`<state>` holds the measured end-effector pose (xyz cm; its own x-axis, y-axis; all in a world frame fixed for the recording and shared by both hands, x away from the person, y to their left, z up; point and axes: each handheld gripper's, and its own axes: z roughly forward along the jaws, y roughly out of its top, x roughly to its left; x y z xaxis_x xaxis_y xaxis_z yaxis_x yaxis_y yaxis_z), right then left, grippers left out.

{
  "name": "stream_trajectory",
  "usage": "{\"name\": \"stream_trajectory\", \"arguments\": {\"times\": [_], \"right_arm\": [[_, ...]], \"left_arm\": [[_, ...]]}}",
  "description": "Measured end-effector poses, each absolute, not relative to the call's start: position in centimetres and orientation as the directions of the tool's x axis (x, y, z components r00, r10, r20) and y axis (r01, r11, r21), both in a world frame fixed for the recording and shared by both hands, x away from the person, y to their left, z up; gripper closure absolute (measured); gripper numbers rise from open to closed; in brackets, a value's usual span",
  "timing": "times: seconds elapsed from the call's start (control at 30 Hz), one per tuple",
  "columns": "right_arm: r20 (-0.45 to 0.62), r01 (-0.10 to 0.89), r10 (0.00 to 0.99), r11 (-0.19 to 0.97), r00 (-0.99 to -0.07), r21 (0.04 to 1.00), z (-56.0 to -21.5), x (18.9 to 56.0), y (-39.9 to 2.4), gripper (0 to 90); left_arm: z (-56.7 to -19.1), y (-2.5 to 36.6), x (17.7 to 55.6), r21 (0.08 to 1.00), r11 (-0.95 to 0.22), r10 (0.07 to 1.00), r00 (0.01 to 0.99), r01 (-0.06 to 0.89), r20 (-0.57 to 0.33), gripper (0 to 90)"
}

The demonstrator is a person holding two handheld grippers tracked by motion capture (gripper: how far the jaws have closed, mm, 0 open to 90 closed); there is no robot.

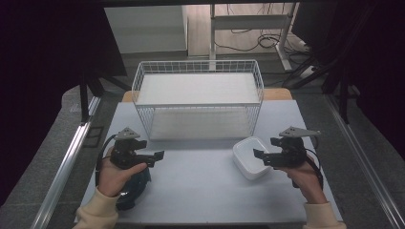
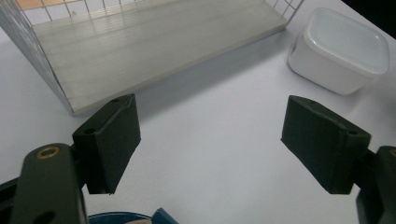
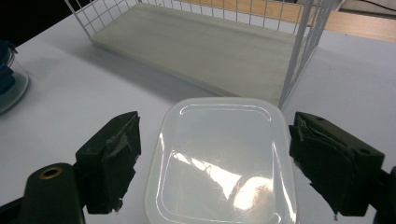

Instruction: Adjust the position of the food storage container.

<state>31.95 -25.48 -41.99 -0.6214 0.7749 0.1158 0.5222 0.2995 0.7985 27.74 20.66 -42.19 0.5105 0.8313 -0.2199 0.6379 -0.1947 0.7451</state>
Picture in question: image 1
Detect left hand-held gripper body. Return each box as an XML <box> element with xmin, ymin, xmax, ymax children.
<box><xmin>109</xmin><ymin>127</ymin><xmax>141</xmax><ymax>170</ymax></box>

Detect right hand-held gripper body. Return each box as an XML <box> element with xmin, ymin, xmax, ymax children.
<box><xmin>272</xmin><ymin>126</ymin><xmax>321</xmax><ymax>169</ymax></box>

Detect white rectangular container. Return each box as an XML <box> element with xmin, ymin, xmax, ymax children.
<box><xmin>231</xmin><ymin>135</ymin><xmax>273</xmax><ymax>182</ymax></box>

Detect round container with dark lid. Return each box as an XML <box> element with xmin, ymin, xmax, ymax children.
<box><xmin>115</xmin><ymin>165</ymin><xmax>153</xmax><ymax>212</ymax></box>

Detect white wire shelf rack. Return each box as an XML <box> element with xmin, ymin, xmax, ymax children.
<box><xmin>131</xmin><ymin>59</ymin><xmax>266</xmax><ymax>142</ymax></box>

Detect person's left hand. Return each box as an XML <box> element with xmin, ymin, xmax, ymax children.
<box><xmin>96</xmin><ymin>148</ymin><xmax>148</xmax><ymax>198</ymax></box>

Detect person's right hand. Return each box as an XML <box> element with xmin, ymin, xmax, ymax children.
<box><xmin>276</xmin><ymin>158</ymin><xmax>329</xmax><ymax>205</ymax></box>

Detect black metal stand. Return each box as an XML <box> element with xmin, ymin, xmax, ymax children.
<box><xmin>282</xmin><ymin>3</ymin><xmax>376</xmax><ymax>126</ymax></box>
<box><xmin>78</xmin><ymin>72</ymin><xmax>132</xmax><ymax>126</ymax></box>

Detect white power strip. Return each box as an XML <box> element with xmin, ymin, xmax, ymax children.
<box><xmin>298</xmin><ymin>64</ymin><xmax>320</xmax><ymax>79</ymax></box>

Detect dark curtain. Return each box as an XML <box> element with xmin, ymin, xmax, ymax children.
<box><xmin>0</xmin><ymin>0</ymin><xmax>129</xmax><ymax>206</ymax></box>
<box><xmin>290</xmin><ymin>0</ymin><xmax>405</xmax><ymax>161</ymax></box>

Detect white cabinet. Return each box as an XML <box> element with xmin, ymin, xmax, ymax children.
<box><xmin>103</xmin><ymin>5</ymin><xmax>189</xmax><ymax>55</ymax></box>

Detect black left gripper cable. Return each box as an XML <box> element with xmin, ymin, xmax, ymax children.
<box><xmin>95</xmin><ymin>135</ymin><xmax>117</xmax><ymax>186</ymax></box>

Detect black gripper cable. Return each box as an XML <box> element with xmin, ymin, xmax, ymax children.
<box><xmin>95</xmin><ymin>135</ymin><xmax>117</xmax><ymax>186</ymax></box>
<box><xmin>304</xmin><ymin>147</ymin><xmax>325</xmax><ymax>189</ymax></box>

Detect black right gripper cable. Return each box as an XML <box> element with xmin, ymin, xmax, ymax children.
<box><xmin>304</xmin><ymin>147</ymin><xmax>325</xmax><ymax>189</ymax></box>

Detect aluminium rail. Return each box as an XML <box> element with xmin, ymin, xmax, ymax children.
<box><xmin>324</xmin><ymin>94</ymin><xmax>405</xmax><ymax>229</ymax></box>
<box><xmin>30</xmin><ymin>94</ymin><xmax>103</xmax><ymax>229</ymax></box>

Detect black floor cables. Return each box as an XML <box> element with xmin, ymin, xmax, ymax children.
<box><xmin>214</xmin><ymin>28</ymin><xmax>311</xmax><ymax>55</ymax></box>

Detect white desk frame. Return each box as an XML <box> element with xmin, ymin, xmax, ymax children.
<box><xmin>208</xmin><ymin>3</ymin><xmax>299</xmax><ymax>72</ymax></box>

